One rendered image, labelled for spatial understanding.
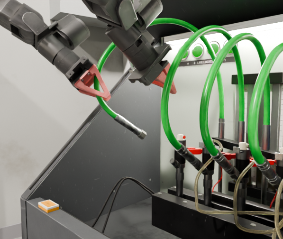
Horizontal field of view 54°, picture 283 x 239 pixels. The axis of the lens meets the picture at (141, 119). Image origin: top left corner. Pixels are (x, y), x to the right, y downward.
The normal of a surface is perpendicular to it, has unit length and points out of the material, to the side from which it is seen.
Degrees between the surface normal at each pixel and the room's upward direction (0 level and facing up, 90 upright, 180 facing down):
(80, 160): 90
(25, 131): 90
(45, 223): 90
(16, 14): 73
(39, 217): 90
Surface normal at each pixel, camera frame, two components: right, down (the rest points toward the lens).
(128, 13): 0.74, 0.46
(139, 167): 0.70, 0.07
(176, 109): -0.71, 0.07
